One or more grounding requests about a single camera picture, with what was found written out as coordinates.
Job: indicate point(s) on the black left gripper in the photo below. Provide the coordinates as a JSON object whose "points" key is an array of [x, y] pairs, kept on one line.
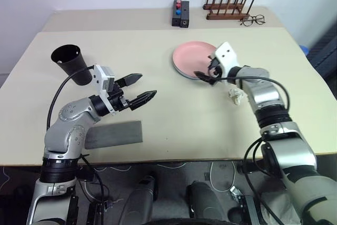
{"points": [[117, 99]]}

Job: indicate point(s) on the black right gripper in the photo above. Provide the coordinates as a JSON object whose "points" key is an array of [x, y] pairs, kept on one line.
{"points": [[216, 70]]}

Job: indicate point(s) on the pink plate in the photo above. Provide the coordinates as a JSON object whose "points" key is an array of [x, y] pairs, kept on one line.
{"points": [[189, 56]]}

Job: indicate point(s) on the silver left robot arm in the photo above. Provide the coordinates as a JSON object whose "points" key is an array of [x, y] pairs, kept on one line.
{"points": [[71, 111]]}

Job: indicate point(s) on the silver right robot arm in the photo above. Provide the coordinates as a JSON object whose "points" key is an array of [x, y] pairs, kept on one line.
{"points": [[263, 93]]}

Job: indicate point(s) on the blue plate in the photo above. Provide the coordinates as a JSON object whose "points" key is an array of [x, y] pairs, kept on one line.
{"points": [[185, 77]]}

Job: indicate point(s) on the crumpled white paper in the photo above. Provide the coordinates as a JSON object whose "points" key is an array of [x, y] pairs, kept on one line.
{"points": [[237, 94]]}

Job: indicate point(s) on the brown wooden peg rack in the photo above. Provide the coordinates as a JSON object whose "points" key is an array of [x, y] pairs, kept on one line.
{"points": [[223, 16]]}

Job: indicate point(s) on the black box with buttons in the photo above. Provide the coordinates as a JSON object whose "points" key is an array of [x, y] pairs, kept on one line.
{"points": [[176, 21]]}

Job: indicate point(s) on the plain black box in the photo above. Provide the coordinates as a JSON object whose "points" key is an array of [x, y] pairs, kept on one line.
{"points": [[185, 14]]}

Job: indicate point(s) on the blue round button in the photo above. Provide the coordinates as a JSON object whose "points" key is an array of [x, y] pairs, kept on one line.
{"points": [[178, 12]]}

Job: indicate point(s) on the thin-framed clear eyeglasses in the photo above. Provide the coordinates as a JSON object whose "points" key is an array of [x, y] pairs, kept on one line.
{"points": [[253, 19]]}

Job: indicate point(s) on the black plastic cup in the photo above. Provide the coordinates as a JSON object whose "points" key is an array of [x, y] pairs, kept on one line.
{"points": [[71, 64]]}

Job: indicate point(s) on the blue round object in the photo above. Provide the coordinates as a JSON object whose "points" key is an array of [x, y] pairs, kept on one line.
{"points": [[305, 50]]}

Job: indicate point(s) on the dark rounded shape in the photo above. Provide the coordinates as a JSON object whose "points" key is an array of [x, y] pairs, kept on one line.
{"points": [[142, 198], [205, 201]]}

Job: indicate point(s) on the dark ribbed object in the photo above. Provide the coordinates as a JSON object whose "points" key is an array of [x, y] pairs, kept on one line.
{"points": [[325, 53]]}

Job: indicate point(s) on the silver metal connector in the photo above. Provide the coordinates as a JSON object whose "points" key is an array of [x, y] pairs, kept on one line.
{"points": [[235, 193]]}

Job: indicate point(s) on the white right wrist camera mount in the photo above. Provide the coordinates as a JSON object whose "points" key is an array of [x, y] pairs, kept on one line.
{"points": [[226, 56]]}

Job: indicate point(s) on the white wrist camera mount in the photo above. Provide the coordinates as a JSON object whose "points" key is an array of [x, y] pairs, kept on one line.
{"points": [[226, 56], [98, 80]]}

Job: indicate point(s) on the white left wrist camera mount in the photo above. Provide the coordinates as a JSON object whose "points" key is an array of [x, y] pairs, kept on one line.
{"points": [[98, 80]]}

